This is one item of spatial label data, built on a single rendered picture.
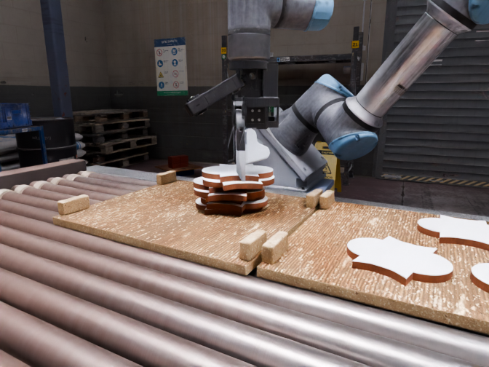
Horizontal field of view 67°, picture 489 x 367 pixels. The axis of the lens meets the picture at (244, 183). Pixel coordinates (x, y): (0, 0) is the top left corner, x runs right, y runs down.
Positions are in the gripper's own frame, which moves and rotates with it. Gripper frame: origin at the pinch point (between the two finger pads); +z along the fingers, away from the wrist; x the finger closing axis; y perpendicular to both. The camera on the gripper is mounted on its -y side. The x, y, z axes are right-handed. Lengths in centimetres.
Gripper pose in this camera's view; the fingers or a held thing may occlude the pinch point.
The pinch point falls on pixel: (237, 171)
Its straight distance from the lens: 70.6
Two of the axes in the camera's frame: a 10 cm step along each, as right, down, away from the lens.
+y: 10.0, -0.2, 0.7
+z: 0.0, 9.7, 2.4
